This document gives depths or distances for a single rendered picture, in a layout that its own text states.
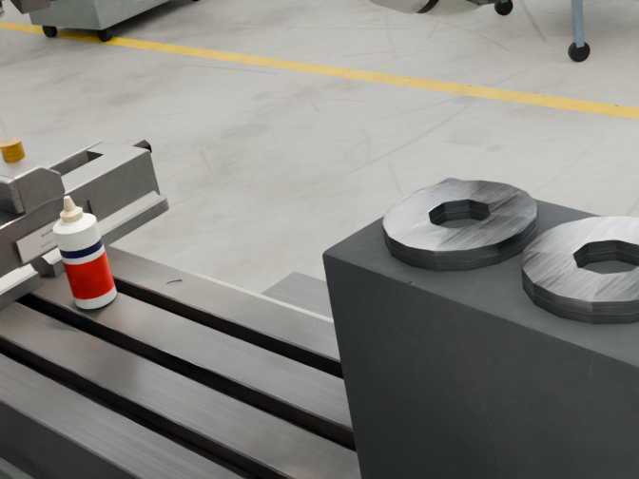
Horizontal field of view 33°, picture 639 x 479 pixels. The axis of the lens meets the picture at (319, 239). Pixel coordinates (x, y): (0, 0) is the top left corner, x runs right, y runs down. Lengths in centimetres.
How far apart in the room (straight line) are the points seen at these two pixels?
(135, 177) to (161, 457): 44
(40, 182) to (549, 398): 66
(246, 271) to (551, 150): 108
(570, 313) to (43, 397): 51
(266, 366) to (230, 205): 252
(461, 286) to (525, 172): 274
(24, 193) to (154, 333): 21
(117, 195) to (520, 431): 67
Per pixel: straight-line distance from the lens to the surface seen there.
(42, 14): 577
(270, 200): 336
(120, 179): 115
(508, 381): 57
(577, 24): 414
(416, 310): 59
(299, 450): 78
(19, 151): 111
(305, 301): 135
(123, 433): 85
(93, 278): 101
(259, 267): 298
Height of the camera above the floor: 139
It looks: 27 degrees down
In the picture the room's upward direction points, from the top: 10 degrees counter-clockwise
